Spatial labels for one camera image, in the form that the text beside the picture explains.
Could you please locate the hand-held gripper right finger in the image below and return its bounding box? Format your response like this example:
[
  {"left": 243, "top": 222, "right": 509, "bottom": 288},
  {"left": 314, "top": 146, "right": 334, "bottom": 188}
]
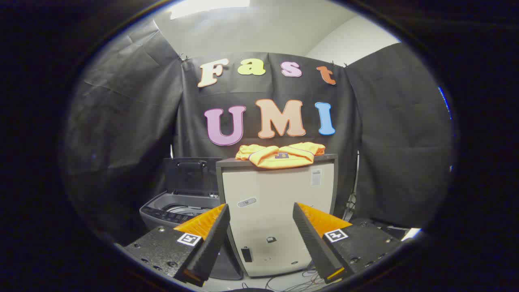
[{"left": 293, "top": 202, "right": 404, "bottom": 283}]

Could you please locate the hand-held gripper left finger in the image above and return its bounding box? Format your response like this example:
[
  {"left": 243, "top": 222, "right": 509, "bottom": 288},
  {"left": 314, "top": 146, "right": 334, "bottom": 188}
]
[{"left": 124, "top": 204, "right": 231, "bottom": 287}]

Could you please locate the black backdrop cloth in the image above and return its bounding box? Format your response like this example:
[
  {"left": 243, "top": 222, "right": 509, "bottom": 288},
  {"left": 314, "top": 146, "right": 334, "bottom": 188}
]
[{"left": 65, "top": 18, "right": 454, "bottom": 244}]

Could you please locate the white cabinet with grey top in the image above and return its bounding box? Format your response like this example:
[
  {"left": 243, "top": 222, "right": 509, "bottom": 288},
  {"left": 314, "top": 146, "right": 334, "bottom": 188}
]
[{"left": 216, "top": 153, "right": 339, "bottom": 278}]

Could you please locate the grey washing machine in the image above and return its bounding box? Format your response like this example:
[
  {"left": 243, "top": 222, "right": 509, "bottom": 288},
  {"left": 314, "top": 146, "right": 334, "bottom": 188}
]
[{"left": 139, "top": 191, "right": 244, "bottom": 280}]

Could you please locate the tangle of floor cables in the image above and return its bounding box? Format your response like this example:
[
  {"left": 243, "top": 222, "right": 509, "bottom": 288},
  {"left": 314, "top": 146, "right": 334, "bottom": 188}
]
[{"left": 266, "top": 268, "right": 339, "bottom": 292}]

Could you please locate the orange yellow shirt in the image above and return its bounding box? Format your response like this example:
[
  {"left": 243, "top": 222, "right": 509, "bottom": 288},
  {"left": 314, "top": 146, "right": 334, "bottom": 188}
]
[{"left": 236, "top": 142, "right": 326, "bottom": 169}]

